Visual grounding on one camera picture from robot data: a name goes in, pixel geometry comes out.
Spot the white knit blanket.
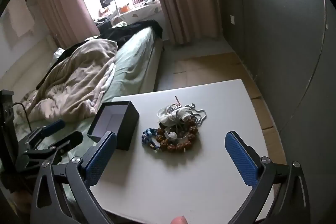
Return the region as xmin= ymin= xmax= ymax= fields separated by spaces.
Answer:
xmin=101 ymin=64 xmax=116 ymax=91

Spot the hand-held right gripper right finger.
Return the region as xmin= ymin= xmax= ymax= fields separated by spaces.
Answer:
xmin=224 ymin=131 xmax=311 ymax=224

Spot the red cord dark bead bracelet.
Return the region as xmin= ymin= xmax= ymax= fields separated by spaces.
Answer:
xmin=174 ymin=95 xmax=185 ymax=109

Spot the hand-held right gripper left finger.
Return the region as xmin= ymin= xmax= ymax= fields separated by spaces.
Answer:
xmin=31 ymin=132 xmax=117 ymax=224

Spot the black clothing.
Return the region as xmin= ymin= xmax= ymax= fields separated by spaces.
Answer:
xmin=97 ymin=20 xmax=164 ymax=43

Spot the white patterned cloth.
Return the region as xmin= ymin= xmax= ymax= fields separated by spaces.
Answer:
xmin=115 ymin=0 xmax=162 ymax=24

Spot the blue braided bracelet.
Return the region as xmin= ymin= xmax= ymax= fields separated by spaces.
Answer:
xmin=141 ymin=127 xmax=161 ymax=151

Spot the white bead bracelet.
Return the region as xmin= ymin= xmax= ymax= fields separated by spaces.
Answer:
xmin=157 ymin=105 xmax=190 ymax=140

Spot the brown bead bracelet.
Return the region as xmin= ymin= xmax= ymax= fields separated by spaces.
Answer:
xmin=155 ymin=122 xmax=197 ymax=153

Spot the beige blanket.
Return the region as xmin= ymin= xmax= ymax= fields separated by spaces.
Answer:
xmin=16 ymin=39 xmax=118 ymax=122

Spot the silver chain necklace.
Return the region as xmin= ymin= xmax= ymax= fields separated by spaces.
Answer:
xmin=184 ymin=103 xmax=207 ymax=127

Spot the bed with green sheet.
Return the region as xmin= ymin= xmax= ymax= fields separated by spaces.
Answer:
xmin=10 ymin=26 xmax=164 ymax=201

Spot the black cable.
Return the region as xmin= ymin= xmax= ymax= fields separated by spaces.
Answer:
xmin=12 ymin=102 xmax=33 ymax=132

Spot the black jewelry box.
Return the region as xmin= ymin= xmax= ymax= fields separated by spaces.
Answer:
xmin=87 ymin=101 xmax=140 ymax=151

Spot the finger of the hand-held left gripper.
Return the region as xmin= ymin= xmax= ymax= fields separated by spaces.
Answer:
xmin=43 ymin=131 xmax=84 ymax=165
xmin=25 ymin=120 xmax=66 ymax=152

